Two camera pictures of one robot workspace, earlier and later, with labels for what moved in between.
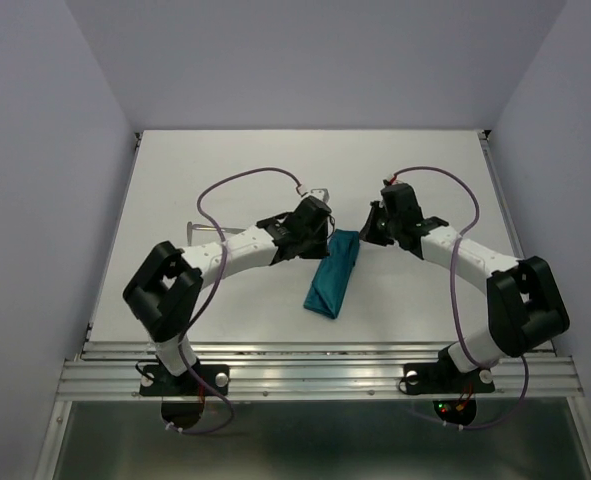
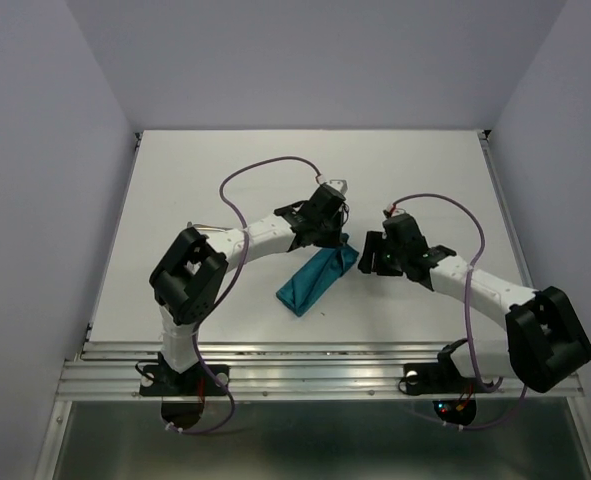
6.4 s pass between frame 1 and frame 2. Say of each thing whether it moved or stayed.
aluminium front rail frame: stayed
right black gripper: moved
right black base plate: stayed
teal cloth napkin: moved
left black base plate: stayed
